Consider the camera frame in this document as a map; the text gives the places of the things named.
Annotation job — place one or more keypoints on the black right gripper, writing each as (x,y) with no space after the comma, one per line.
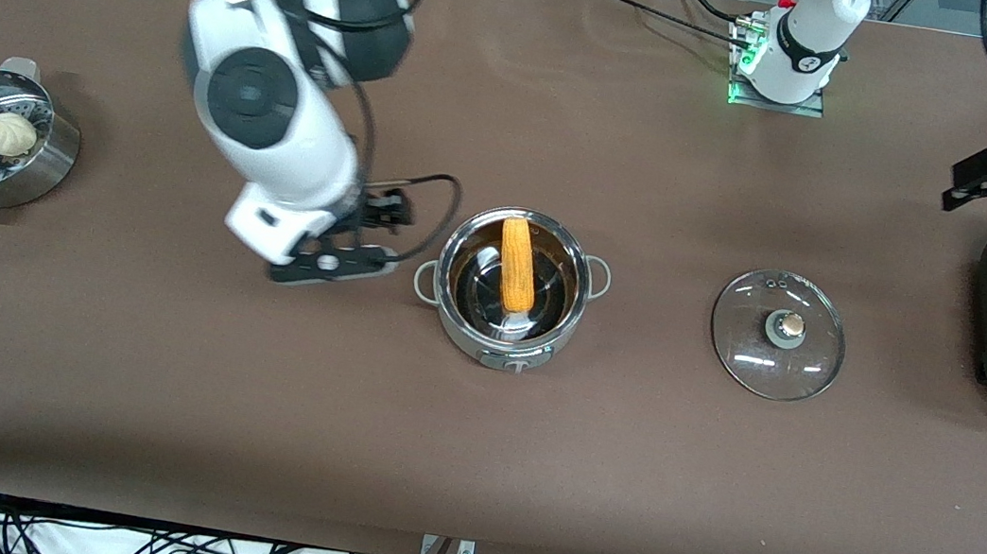
(372,210)

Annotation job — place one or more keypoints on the yellow corn cob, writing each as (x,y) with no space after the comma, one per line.
(516,266)

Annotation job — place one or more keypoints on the glass lid with knob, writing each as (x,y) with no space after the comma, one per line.
(751,349)

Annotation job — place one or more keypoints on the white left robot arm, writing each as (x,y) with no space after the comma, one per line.
(804,51)

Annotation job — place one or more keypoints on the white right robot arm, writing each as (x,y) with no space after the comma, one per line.
(283,135)

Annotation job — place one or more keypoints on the steel electric cooking pot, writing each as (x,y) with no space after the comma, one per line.
(502,354)

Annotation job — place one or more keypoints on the brown table cover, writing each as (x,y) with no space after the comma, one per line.
(469,464)

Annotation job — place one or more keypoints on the white steamed bun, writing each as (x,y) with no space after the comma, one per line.
(9,134)

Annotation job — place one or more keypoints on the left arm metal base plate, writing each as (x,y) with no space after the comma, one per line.
(773,106)

